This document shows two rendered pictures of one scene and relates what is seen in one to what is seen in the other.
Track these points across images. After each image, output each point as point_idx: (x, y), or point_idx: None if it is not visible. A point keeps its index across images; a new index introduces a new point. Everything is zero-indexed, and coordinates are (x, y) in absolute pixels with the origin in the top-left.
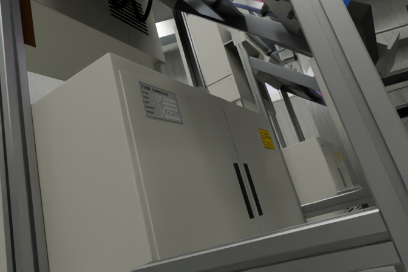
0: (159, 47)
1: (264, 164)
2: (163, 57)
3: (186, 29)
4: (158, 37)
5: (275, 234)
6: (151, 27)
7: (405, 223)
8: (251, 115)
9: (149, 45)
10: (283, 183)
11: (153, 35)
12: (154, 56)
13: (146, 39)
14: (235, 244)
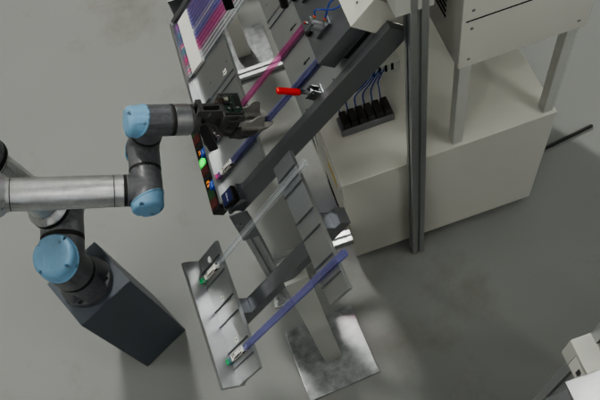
0: (455, 45)
1: (325, 159)
2: (455, 62)
3: (404, 66)
4: (459, 35)
5: (238, 70)
6: (453, 12)
7: None
8: (324, 145)
9: (442, 28)
10: (338, 197)
11: (452, 24)
12: (445, 45)
13: (440, 17)
14: (249, 67)
